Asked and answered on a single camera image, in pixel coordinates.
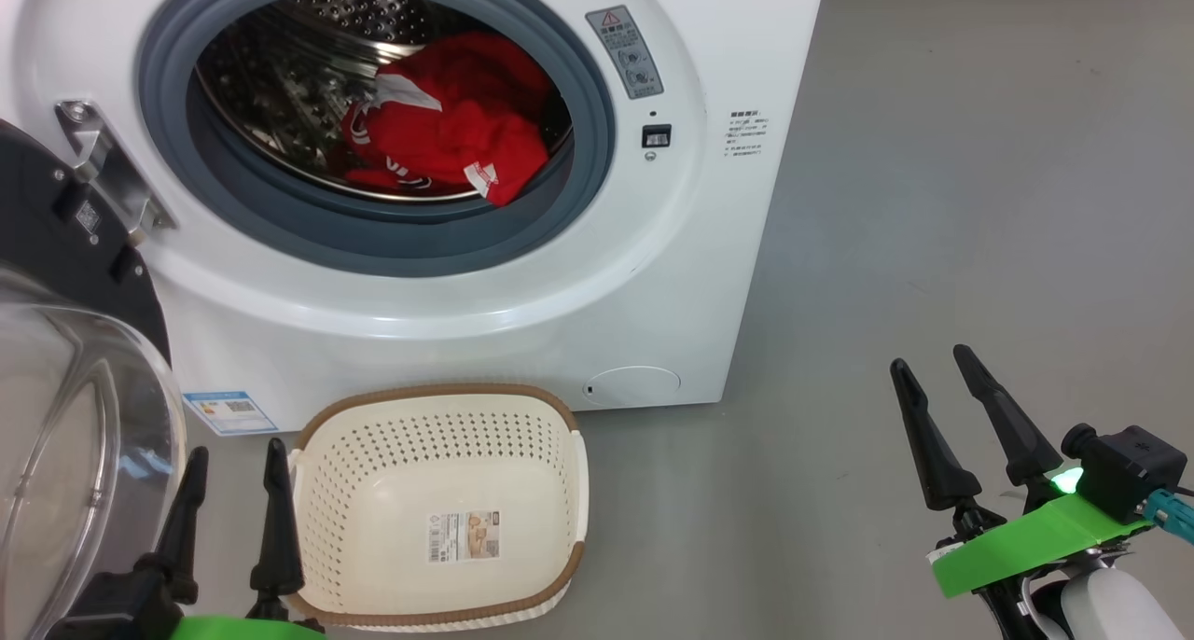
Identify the blue energy label sticker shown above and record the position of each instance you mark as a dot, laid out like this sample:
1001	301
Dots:
230	413

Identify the black door latch socket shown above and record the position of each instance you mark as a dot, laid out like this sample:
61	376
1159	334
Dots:
657	136

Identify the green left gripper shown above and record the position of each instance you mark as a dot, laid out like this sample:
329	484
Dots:
242	630

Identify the round white filter cover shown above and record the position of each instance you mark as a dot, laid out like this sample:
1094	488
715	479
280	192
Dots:
632	386

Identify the grey warning label plate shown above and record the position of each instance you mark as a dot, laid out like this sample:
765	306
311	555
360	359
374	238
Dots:
625	52

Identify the red garment with white stripes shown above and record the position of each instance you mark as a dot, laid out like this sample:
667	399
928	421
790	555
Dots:
373	146

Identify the basket product label sticker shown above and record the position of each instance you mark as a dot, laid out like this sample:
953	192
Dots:
464	537

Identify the white front-load washing machine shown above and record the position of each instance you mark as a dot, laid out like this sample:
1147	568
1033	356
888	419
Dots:
709	295

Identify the plain red garment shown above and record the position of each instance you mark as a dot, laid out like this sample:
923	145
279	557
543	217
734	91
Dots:
485	127

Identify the cream perforated laundry basket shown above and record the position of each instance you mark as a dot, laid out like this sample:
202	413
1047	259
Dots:
373	491

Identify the black round glass washer door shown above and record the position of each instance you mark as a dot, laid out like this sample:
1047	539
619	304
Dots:
56	220

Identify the steel perforated washer drum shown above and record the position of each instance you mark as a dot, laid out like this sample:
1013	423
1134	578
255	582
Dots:
280	90

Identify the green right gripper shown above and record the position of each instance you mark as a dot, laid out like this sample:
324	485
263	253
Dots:
1026	547

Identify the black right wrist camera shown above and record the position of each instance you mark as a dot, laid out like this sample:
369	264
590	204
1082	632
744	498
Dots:
1129	467

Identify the metal washing machine door hinge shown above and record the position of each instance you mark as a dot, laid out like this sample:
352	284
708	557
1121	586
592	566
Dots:
103	164

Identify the grey rubber door gasket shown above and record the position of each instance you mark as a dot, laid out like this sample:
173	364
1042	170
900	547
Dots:
280	239

